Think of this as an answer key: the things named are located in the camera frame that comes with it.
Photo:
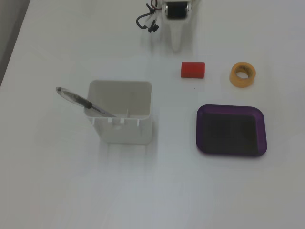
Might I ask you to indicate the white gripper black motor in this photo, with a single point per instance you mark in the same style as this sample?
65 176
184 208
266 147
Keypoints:
177 10

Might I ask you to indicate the red rectangular cube block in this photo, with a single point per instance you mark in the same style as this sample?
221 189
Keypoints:
193 69

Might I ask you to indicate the white plastic box container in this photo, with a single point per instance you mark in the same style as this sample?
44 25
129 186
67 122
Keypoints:
124 130

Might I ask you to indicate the yellow tape roll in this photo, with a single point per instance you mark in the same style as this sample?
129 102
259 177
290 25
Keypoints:
236 80

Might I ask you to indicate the purple tray with black base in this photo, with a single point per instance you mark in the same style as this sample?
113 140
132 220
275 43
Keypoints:
230 130

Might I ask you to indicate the black and clear pen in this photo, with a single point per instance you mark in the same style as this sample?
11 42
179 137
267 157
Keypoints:
75 98

